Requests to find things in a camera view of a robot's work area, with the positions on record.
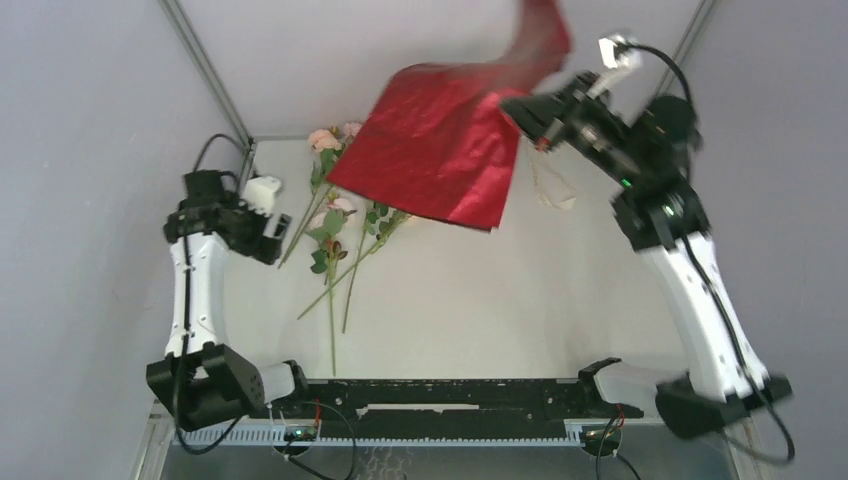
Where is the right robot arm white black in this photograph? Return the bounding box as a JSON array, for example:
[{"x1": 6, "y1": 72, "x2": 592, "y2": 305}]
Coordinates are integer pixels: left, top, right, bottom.
[{"x1": 500, "y1": 72, "x2": 792, "y2": 440}]

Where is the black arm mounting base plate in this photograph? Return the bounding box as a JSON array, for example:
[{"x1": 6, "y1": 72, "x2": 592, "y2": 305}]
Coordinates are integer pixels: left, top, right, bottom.
[{"x1": 251, "y1": 379, "x2": 645, "y2": 438}]

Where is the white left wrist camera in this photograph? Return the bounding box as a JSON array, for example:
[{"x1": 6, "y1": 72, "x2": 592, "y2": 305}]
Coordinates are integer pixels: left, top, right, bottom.
[{"x1": 240, "y1": 176, "x2": 282, "y2": 216}]

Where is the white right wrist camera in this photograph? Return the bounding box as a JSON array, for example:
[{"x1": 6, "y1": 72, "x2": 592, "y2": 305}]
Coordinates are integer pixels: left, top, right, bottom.
[{"x1": 587, "y1": 33, "x2": 643, "y2": 99}]

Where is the red wrapping paper sheet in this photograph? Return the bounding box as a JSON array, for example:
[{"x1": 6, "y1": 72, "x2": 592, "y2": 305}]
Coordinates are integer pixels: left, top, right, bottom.
[{"x1": 328, "y1": 1, "x2": 572, "y2": 231}]

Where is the cream ribbon string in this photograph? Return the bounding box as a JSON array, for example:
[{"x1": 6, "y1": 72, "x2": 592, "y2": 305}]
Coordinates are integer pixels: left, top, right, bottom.
[{"x1": 526, "y1": 142, "x2": 579, "y2": 212}]

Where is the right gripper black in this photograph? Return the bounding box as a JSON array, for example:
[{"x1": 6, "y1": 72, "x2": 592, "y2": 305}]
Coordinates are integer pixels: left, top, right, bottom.
[{"x1": 493, "y1": 71, "x2": 638, "y2": 186}]

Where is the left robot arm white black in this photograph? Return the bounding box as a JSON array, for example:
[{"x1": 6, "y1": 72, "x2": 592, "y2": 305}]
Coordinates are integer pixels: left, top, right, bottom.
[{"x1": 146, "y1": 170, "x2": 313, "y2": 432}]

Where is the white cable duct strip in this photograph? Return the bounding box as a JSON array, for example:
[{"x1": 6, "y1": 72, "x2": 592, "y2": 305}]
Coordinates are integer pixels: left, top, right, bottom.
[{"x1": 170, "y1": 425, "x2": 601, "y2": 448}]

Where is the aluminium frame front rail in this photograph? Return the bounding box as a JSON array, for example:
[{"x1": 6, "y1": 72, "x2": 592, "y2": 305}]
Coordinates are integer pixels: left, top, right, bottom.
[{"x1": 149, "y1": 377, "x2": 753, "y2": 429}]

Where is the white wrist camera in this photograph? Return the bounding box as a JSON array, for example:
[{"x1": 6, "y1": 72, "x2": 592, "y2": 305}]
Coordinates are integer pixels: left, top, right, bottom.
[
  {"x1": 240, "y1": 176, "x2": 282, "y2": 216},
  {"x1": 587, "y1": 33, "x2": 643, "y2": 99}
]

